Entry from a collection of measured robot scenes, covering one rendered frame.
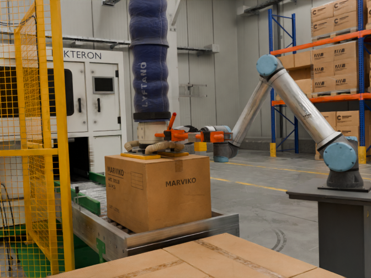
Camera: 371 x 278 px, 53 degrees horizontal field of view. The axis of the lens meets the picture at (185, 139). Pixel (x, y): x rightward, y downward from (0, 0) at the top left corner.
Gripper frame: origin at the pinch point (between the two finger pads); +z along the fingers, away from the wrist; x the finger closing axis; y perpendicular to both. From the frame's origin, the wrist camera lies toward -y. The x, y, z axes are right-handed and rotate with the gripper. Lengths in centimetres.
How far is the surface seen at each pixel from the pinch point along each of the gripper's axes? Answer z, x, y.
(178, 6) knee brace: -159, 155, 255
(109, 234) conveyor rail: 35, -52, 13
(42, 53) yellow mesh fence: 44, 59, 115
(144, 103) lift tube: 8.7, 18.3, 21.0
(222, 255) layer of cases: 3, -53, -43
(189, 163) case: -5.2, -15.3, -4.3
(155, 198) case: 16.4, -31.8, -4.6
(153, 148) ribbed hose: 9.8, -6.7, 8.5
